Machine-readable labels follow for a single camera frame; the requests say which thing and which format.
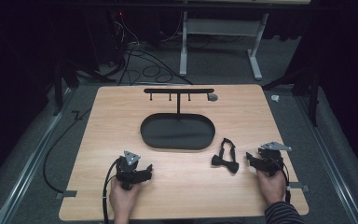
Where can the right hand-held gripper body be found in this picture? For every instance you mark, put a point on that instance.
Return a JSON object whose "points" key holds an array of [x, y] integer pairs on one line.
{"points": [[271, 160]]}

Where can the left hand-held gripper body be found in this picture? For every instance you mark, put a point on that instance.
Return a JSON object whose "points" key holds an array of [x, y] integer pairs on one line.
{"points": [[127, 169]]}

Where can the person's right hand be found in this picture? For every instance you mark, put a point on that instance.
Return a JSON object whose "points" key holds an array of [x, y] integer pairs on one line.
{"points": [[272, 188]]}

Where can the person's left hand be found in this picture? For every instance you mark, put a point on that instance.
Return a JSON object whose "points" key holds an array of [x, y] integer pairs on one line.
{"points": [[122, 199]]}

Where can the black bow tie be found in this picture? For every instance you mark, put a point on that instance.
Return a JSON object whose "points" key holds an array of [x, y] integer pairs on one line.
{"points": [[224, 161]]}

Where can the grey tape strip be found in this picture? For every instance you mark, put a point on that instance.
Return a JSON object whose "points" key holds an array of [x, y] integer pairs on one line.
{"points": [[299, 186], [66, 194]]}

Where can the black hook rack with tray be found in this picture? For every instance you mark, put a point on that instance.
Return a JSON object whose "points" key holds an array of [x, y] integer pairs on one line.
{"points": [[177, 132]]}

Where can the small white floor object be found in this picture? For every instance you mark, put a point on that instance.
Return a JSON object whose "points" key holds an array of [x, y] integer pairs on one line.
{"points": [[275, 98]]}

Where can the black stand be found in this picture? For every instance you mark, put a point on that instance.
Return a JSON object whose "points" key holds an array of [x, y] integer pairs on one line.
{"points": [[62, 81], [307, 87]]}

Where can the aluminium floor rail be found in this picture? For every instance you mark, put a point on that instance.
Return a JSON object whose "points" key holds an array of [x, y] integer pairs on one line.
{"points": [[28, 165], [326, 158]]}

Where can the grey metal table frame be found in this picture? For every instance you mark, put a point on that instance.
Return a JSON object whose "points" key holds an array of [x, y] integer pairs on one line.
{"points": [[223, 28]]}

